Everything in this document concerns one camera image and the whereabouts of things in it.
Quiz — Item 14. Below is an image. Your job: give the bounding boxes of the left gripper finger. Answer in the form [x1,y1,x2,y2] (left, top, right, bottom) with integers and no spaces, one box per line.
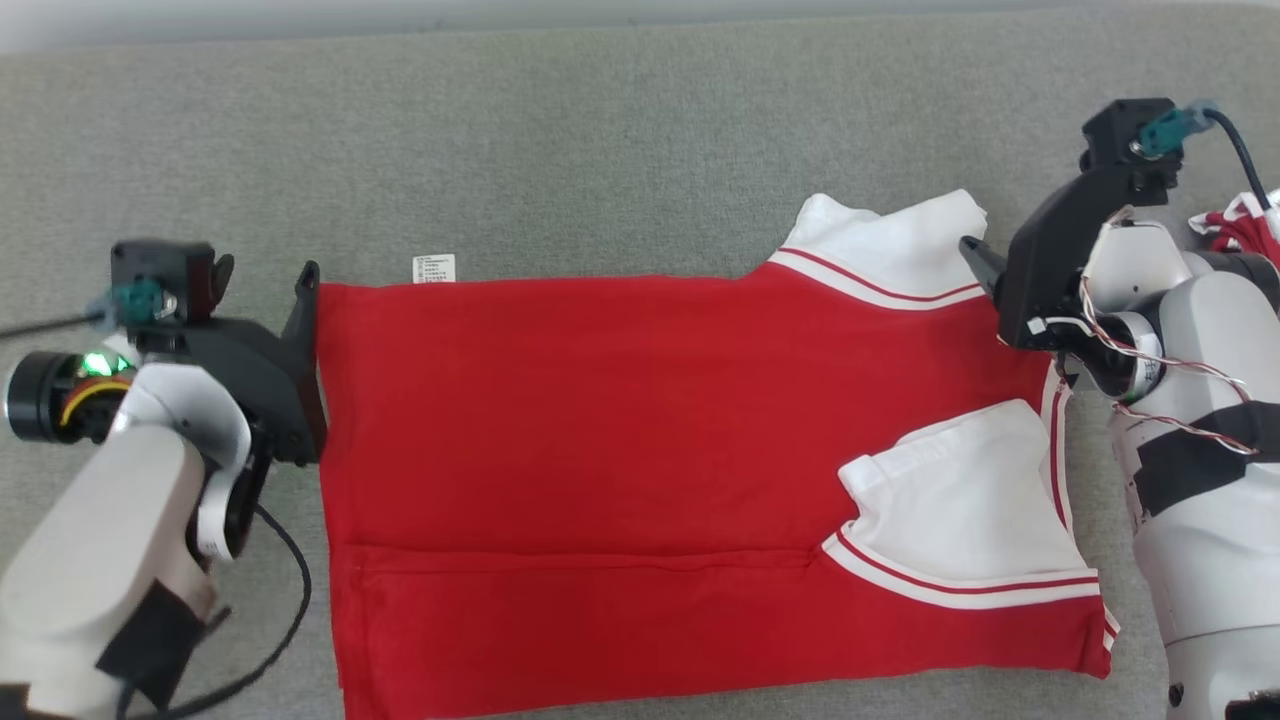
[282,260,322,351]

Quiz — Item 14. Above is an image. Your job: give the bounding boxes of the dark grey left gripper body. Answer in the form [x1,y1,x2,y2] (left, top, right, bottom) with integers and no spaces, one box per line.
[138,318,329,467]

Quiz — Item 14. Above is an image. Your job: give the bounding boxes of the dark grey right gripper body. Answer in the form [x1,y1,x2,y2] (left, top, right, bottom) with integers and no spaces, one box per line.
[994,163,1173,353]

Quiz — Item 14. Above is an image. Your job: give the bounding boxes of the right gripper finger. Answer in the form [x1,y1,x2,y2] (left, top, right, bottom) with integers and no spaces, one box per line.
[957,235,1008,303]

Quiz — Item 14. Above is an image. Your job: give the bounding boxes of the red shorts with white stripe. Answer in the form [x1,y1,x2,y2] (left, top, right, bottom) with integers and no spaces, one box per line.
[1188,188,1280,263]

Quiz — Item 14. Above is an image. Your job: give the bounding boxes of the red white basketball jersey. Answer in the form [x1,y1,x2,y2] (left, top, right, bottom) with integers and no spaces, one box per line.
[315,188,1121,720]

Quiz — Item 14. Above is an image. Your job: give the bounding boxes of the grey fabric sofa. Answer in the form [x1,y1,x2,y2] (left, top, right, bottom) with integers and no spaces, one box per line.
[0,0,1280,720]

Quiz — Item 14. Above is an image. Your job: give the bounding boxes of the thin red white wire bundle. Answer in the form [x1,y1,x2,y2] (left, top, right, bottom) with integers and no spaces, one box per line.
[1075,205,1263,459]

